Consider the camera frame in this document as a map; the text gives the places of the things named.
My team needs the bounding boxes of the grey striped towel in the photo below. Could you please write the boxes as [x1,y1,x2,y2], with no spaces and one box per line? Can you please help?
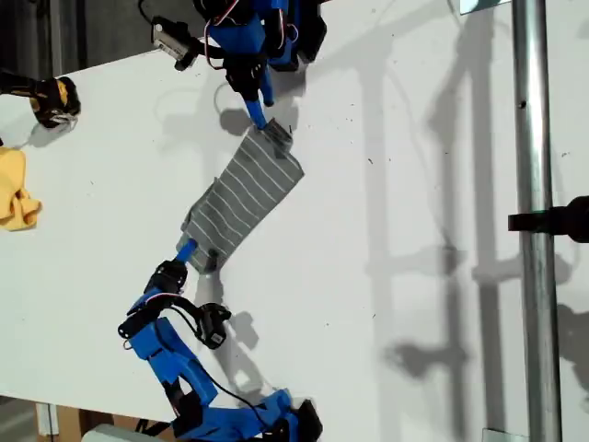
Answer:
[179,117,306,276]

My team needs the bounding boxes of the white box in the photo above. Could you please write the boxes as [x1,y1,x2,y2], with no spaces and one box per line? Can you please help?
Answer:
[81,423,153,442]

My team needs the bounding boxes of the brown cardboard box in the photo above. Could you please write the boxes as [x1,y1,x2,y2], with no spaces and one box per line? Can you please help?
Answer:
[54,405,139,442]

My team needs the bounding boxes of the yellow cloth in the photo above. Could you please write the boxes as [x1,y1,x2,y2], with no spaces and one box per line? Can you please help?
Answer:
[0,145,43,232]

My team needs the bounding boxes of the white table leg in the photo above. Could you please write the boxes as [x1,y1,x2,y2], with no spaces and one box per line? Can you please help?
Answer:
[35,402,60,436]

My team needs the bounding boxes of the black and yellow clamp tool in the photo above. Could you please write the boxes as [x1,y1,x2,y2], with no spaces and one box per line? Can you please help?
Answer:
[0,67,83,130]

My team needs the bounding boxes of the black camera stalk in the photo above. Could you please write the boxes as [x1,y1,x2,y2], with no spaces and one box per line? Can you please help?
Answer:
[172,298,208,323]
[191,36,226,61]

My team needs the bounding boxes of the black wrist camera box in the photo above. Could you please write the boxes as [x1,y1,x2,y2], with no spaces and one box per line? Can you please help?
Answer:
[197,303,232,350]
[151,16,199,73]

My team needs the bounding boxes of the black camera cable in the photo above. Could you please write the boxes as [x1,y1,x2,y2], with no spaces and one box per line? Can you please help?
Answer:
[191,361,277,427]
[137,0,162,27]

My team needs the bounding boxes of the steel post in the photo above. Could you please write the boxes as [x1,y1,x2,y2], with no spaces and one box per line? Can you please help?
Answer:
[511,0,565,442]

